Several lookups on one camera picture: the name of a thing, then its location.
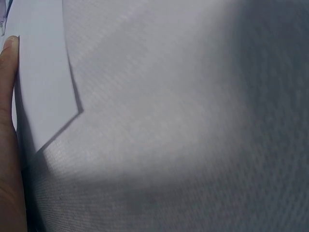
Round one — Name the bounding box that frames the person's left hand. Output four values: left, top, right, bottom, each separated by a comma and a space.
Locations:
0, 35, 28, 232

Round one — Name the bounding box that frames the white paper sheet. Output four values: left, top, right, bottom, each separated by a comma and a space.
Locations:
4, 0, 84, 154

